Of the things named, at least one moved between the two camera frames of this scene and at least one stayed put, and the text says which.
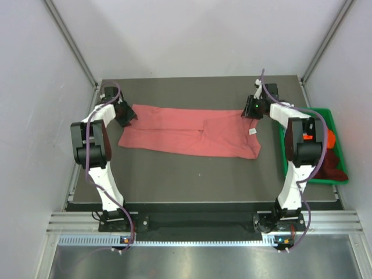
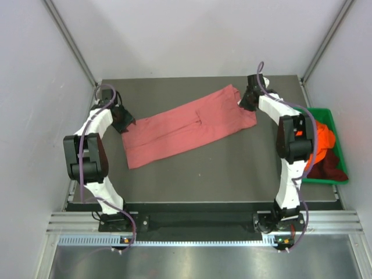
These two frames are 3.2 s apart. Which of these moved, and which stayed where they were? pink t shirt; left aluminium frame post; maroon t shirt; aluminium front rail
Moved: pink t shirt
Stayed: left aluminium frame post; maroon t shirt; aluminium front rail
